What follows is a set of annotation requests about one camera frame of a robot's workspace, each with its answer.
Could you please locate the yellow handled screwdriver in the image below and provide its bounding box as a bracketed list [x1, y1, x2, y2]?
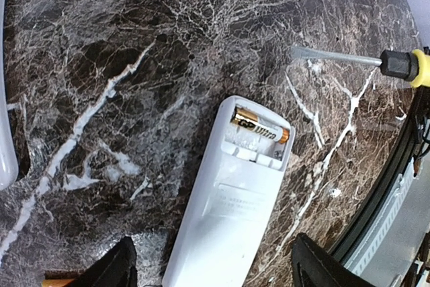
[290, 46, 429, 88]

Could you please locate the black gold AAA battery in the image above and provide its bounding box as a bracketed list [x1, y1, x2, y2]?
[230, 106, 290, 144]

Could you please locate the black front table rail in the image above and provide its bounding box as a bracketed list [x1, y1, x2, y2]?
[329, 87, 429, 263]

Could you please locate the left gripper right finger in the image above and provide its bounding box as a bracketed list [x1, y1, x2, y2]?
[291, 233, 365, 286]

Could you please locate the white slotted cable duct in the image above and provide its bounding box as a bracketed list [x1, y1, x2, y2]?
[344, 159, 415, 276]

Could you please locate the white remote control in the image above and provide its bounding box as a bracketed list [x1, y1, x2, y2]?
[162, 95, 296, 286]

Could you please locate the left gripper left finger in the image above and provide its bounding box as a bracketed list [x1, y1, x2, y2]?
[72, 237, 138, 287]

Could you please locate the white remote with display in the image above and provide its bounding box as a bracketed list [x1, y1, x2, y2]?
[0, 0, 19, 191]

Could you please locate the orange AAA battery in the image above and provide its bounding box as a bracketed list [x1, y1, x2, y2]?
[41, 279, 74, 287]

